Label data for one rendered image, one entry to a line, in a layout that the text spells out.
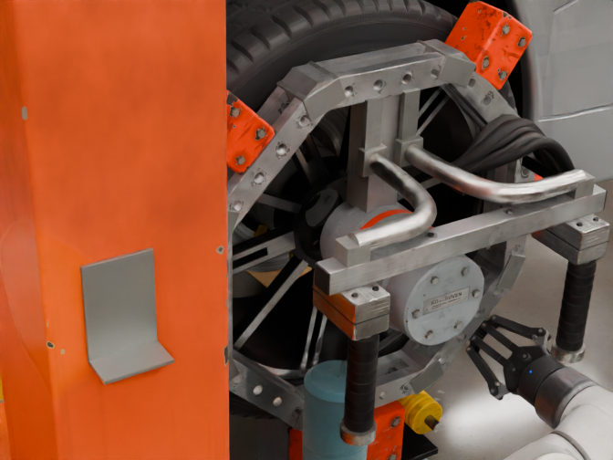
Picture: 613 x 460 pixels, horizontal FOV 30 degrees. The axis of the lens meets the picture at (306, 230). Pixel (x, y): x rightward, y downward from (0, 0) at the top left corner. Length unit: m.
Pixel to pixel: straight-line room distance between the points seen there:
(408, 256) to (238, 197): 0.22
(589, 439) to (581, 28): 0.67
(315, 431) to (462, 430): 1.14
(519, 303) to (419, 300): 1.68
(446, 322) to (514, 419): 1.22
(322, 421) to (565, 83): 0.72
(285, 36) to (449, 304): 0.40
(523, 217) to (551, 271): 1.85
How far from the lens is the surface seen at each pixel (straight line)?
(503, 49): 1.56
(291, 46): 1.46
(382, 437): 1.75
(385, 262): 1.31
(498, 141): 1.49
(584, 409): 1.61
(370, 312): 1.29
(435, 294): 1.45
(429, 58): 1.49
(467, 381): 2.79
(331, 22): 1.48
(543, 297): 3.15
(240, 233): 1.76
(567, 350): 1.57
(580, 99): 1.94
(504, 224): 1.40
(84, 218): 0.87
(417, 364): 1.75
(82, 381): 0.94
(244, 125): 1.36
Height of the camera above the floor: 1.63
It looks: 29 degrees down
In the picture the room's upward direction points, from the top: 2 degrees clockwise
